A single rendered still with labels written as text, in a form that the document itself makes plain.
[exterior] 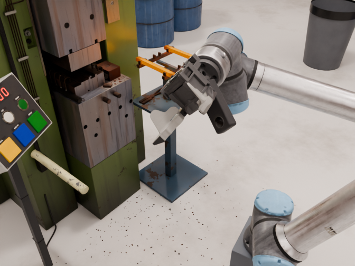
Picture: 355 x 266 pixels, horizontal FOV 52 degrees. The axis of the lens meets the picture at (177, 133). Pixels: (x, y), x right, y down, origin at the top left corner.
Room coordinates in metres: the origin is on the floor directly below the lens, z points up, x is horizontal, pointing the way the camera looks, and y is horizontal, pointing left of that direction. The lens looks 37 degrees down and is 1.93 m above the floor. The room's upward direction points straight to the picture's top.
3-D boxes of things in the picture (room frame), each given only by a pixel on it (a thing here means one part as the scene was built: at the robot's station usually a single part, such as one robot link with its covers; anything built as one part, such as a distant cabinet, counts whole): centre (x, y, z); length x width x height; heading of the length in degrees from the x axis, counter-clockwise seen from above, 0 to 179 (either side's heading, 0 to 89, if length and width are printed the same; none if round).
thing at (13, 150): (1.11, 0.67, 1.01); 0.07 x 0.05 x 0.07; 165
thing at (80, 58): (1.86, 0.63, 1.12); 0.42 x 0.20 x 0.10; 50
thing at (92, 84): (1.86, 0.63, 0.96); 0.42 x 0.20 x 0.09; 50
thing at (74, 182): (1.40, 0.62, 0.62); 0.44 x 0.05 x 0.05; 50
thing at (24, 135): (1.21, 0.65, 1.01); 0.07 x 0.05 x 0.07; 165
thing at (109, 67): (1.90, 0.40, 0.95); 0.12 x 0.09 x 0.07; 50
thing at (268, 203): (0.96, -0.38, 0.79); 0.17 x 0.15 x 0.18; 171
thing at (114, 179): (1.91, 0.61, 0.23); 0.56 x 0.38 x 0.47; 50
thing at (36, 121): (1.30, 0.62, 1.01); 0.07 x 0.05 x 0.07; 165
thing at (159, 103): (2.02, 0.05, 0.69); 0.40 x 0.30 x 0.02; 137
